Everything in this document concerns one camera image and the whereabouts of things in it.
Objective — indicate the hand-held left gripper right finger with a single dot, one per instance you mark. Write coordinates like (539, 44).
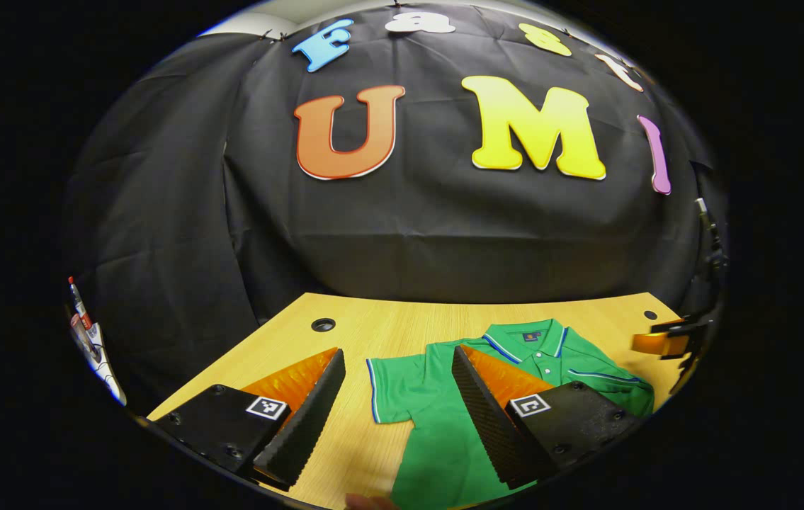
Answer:
(487, 425)

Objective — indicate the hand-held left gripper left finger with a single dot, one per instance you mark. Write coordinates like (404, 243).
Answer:
(309, 425)

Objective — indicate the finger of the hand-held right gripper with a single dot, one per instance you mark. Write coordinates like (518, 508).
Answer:
(660, 343)

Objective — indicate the green T-shirt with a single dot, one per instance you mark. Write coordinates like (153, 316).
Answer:
(437, 439)

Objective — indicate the black backdrop cloth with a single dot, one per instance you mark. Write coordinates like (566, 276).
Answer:
(409, 234)

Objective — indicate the white printed packet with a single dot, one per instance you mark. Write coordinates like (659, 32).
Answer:
(100, 361)

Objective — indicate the red capped bottle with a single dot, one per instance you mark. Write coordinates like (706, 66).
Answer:
(78, 301)

